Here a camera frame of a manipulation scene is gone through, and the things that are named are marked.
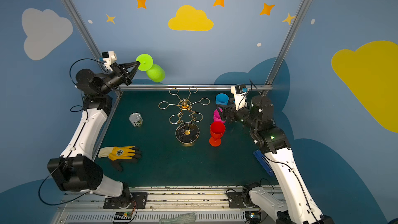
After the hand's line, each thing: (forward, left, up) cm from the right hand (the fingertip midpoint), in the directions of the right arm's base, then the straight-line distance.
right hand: (225, 100), depth 64 cm
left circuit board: (-40, +46, -42) cm, 74 cm away
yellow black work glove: (-12, +56, -36) cm, 68 cm away
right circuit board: (-36, -17, -43) cm, 58 cm away
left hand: (+9, +37, +12) cm, 39 cm away
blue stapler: (-11, -25, -38) cm, 47 cm away
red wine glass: (+2, +1, -26) cm, 27 cm away
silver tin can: (+11, +53, -33) cm, 63 cm away
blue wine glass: (+24, -2, -25) cm, 35 cm away
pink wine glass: (+8, +2, -23) cm, 25 cm away
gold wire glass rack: (+6, +20, -37) cm, 43 cm away
